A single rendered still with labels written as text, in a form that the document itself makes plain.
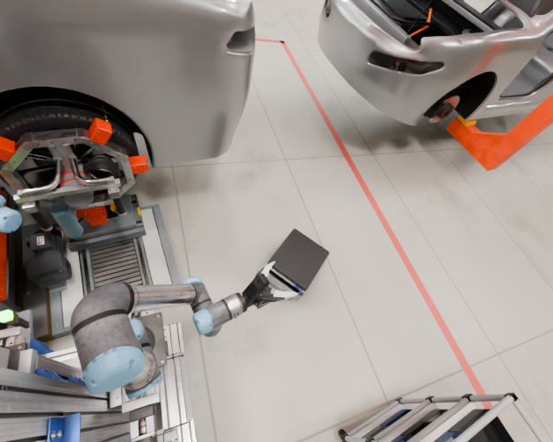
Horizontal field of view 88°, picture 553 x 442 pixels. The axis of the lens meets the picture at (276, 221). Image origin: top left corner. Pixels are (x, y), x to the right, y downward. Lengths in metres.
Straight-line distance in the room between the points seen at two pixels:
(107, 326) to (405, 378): 2.27
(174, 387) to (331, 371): 1.27
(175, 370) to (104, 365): 0.75
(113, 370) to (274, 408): 1.61
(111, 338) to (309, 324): 1.80
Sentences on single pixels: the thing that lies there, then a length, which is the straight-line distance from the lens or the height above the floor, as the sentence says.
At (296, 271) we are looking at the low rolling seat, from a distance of 2.11.
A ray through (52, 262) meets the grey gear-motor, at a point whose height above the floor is 0.41.
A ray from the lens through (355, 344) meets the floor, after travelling 2.50.
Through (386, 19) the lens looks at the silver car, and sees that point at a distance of 3.12.
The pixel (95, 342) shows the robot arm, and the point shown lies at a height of 1.46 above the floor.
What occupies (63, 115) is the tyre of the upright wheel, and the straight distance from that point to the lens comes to 1.70.
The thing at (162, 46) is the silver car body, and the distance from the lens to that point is 1.54.
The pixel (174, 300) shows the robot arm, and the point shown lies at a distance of 0.99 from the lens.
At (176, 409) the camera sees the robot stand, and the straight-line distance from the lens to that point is 1.45.
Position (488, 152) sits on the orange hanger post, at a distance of 3.78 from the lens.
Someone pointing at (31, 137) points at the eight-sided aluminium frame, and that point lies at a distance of 1.71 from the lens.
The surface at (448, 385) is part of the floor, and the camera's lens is 2.89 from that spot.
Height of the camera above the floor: 2.19
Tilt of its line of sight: 54 degrees down
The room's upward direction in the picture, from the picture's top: 23 degrees clockwise
